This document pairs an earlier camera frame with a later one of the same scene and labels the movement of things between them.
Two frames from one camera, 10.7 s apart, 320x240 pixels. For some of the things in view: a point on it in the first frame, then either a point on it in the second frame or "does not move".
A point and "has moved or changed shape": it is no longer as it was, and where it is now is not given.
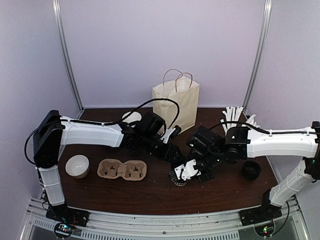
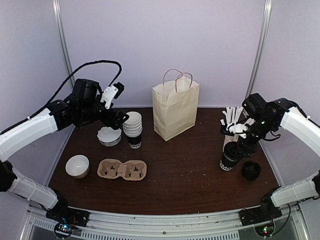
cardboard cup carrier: [133, 170] does not move
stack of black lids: [251, 169] does not move
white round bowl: [77, 166] does not move
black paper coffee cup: [178, 182] has moved or changed shape
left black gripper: [169, 154] → [108, 121]
